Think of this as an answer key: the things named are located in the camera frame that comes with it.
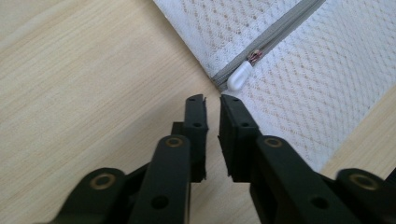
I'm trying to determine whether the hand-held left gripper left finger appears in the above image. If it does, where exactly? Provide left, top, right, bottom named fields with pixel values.
left=170, top=93, right=209, bottom=184

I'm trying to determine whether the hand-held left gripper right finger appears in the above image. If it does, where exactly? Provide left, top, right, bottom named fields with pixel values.
left=218, top=94, right=263, bottom=184

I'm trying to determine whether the white zipper pull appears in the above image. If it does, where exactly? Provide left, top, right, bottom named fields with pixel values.
left=226, top=60, right=255, bottom=92

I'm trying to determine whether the white mesh laundry bag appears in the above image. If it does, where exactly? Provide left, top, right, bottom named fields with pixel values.
left=152, top=0, right=396, bottom=174

